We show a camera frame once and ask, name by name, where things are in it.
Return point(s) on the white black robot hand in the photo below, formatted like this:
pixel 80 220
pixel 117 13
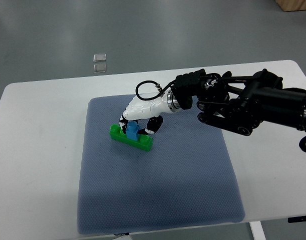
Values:
pixel 141 110

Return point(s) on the small blue block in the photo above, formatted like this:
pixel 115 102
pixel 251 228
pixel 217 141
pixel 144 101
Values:
pixel 132 130

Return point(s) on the black table control panel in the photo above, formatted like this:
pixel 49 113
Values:
pixel 297 219

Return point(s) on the wooden box corner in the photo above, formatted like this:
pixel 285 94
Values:
pixel 292 5

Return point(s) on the long green block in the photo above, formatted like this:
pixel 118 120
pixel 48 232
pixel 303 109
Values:
pixel 144 142

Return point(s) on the blue-grey fabric mat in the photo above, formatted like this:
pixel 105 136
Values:
pixel 185 180

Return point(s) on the upper metal floor plate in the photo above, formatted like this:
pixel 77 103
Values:
pixel 99 57

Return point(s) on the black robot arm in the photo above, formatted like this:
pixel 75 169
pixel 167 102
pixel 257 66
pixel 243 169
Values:
pixel 240 103

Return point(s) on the white table leg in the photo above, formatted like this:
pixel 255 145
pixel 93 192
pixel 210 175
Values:
pixel 257 230

